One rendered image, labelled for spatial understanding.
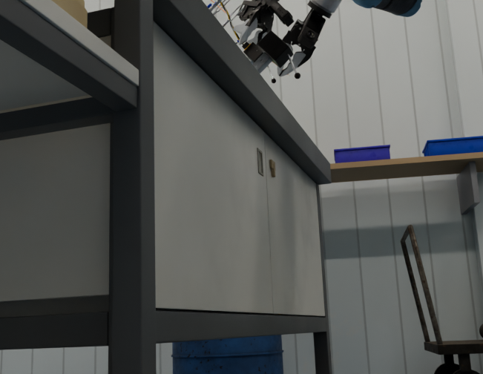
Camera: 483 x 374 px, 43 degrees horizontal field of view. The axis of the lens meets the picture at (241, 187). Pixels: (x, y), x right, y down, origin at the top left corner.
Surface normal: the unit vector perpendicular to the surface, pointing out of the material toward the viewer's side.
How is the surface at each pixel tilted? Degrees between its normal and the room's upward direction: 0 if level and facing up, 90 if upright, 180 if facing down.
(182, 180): 90
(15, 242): 90
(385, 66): 90
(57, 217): 90
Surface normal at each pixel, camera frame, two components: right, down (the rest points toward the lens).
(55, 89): 0.04, 0.97
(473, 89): -0.15, -0.22
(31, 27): 0.95, -0.11
